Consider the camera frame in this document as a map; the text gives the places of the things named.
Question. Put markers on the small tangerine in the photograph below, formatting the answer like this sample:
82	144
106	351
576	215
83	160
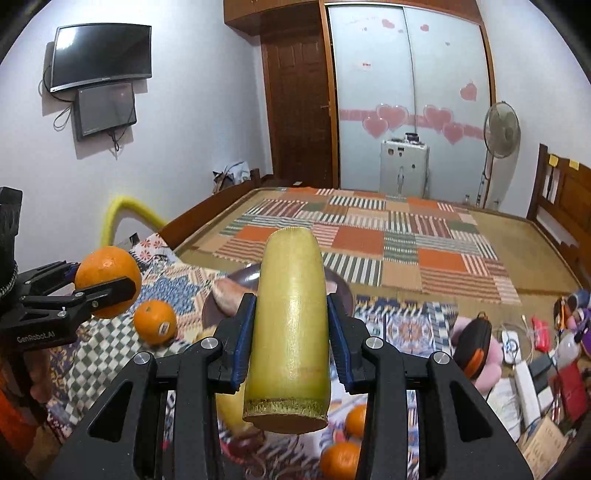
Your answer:
356	421
340	461

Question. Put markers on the black orange pouch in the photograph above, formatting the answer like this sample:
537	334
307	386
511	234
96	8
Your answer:
471	339

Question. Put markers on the wooden bed headboard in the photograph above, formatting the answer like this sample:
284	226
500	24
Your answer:
560	208

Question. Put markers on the large orange with Dole sticker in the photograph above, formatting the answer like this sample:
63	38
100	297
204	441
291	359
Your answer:
106	264

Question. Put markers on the brown wooden door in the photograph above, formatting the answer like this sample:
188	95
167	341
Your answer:
297	99

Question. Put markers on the pink wrapped sweet potato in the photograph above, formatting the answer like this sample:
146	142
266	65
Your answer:
227	295

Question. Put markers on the frosted wardrobe with hearts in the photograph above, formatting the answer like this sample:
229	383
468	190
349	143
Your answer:
403	69

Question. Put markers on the small tangerine near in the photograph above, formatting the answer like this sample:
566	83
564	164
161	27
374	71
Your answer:
340	461

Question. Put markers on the dark purple plate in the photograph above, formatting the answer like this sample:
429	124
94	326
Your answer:
248	277

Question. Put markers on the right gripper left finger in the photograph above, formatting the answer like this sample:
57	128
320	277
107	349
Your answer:
235	338

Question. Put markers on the small black wall monitor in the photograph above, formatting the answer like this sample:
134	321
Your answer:
103	108

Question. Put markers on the medium orange with sticker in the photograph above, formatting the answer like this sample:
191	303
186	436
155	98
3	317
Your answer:
155	322

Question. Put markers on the striped patchwork bed mat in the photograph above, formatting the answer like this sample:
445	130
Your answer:
377	240

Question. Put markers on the white appliance box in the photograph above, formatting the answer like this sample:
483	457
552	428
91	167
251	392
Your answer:
404	167

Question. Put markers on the white standing fan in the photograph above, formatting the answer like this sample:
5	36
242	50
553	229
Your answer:
502	135

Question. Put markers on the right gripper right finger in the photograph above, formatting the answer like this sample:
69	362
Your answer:
347	336

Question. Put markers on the wall mounted black television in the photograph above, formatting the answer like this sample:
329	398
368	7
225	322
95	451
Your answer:
90	53

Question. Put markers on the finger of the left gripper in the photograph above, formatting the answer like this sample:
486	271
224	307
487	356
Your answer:
67	312
47	279

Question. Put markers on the colourful patchwork cloth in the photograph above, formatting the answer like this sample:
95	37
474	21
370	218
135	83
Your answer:
82	371

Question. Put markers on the bag pile by wall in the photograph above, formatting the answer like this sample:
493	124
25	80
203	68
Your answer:
230	175

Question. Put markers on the wooden bed footboard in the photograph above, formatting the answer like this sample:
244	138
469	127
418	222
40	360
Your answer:
185	225

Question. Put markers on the yellow foam tube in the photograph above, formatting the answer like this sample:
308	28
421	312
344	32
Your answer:
122	207

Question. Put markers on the small tangerine far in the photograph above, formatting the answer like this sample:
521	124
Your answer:
356	421

